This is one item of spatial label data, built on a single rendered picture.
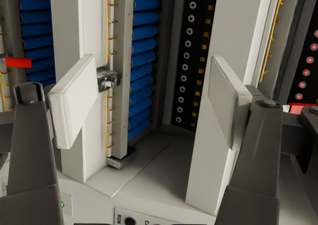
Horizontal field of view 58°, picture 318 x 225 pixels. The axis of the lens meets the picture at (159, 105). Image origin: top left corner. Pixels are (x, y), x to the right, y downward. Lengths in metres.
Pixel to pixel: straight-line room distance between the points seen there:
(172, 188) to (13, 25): 0.34
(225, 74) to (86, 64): 0.08
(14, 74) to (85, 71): 0.35
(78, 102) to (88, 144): 0.27
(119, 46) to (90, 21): 0.05
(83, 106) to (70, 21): 0.21
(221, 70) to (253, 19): 0.15
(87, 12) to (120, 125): 0.17
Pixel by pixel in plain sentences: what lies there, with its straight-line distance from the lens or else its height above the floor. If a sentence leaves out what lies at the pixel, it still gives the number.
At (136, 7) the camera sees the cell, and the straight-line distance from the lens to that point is 0.41.
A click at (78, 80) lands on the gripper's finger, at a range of 0.16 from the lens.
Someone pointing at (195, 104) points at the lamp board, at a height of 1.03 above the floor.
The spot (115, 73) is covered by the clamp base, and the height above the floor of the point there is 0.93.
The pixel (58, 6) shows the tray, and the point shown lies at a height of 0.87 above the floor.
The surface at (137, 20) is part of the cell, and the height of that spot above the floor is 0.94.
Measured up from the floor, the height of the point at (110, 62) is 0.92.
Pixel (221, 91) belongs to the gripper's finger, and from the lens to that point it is 0.16.
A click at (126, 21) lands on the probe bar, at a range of 0.38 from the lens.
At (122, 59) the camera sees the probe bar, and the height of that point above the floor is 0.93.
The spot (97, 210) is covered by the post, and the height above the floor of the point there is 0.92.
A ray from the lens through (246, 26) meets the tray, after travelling 0.31.
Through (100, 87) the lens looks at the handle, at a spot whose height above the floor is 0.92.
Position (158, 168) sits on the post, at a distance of 0.49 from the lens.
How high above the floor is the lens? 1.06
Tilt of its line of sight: 11 degrees down
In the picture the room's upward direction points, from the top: 100 degrees clockwise
